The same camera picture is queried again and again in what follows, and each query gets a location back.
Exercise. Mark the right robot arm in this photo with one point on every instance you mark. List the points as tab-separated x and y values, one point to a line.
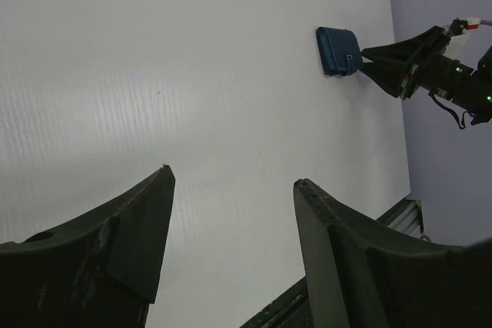
474	96

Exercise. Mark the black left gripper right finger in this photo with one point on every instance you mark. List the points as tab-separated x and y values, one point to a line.
361	273

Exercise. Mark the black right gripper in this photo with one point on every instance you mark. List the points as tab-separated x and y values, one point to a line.
438	74

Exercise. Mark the blue leather card holder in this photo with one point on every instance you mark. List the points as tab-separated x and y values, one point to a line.
339	51

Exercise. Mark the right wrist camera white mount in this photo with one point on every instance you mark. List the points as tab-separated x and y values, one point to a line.
458	32

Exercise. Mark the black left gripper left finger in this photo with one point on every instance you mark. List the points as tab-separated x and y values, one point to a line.
100	269

